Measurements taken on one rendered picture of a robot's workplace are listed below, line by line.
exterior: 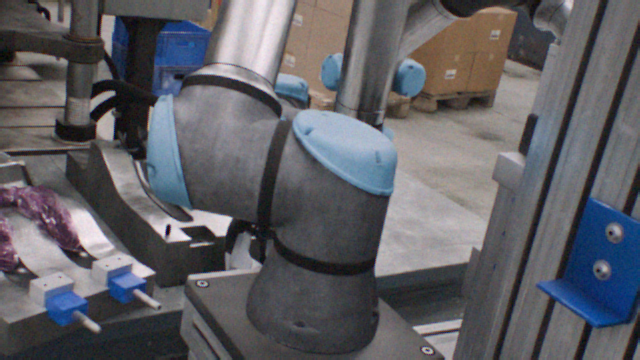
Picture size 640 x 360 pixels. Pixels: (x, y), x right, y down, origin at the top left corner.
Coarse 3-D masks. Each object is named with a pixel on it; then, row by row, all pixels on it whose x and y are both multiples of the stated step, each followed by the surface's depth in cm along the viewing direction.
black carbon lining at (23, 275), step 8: (64, 248) 136; (72, 256) 136; (80, 256) 137; (88, 256) 137; (24, 264) 130; (80, 264) 134; (88, 264) 135; (8, 272) 128; (16, 272) 128; (24, 272) 129; (16, 280) 127; (24, 280) 127
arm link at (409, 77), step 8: (400, 64) 169; (408, 64) 168; (416, 64) 168; (400, 72) 167; (408, 72) 167; (416, 72) 168; (424, 72) 170; (392, 80) 168; (400, 80) 167; (408, 80) 168; (416, 80) 169; (424, 80) 171; (392, 88) 170; (400, 88) 168; (408, 88) 169; (416, 88) 170; (408, 96) 170
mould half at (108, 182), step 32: (96, 160) 163; (128, 160) 161; (96, 192) 164; (128, 192) 155; (128, 224) 151; (160, 224) 144; (192, 224) 146; (224, 224) 149; (160, 256) 141; (192, 256) 142; (224, 256) 146; (256, 256) 150
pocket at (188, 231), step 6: (180, 228) 144; (186, 228) 145; (192, 228) 146; (198, 228) 146; (204, 228) 147; (186, 234) 146; (192, 234) 146; (198, 234) 147; (204, 234) 148; (210, 234) 146; (192, 240) 146; (198, 240) 147; (204, 240) 147; (210, 240) 146
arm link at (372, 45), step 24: (360, 0) 108; (384, 0) 107; (408, 0) 109; (360, 24) 109; (384, 24) 108; (360, 48) 110; (384, 48) 110; (360, 72) 112; (384, 72) 112; (336, 96) 117; (360, 96) 113; (384, 96) 115; (360, 120) 115
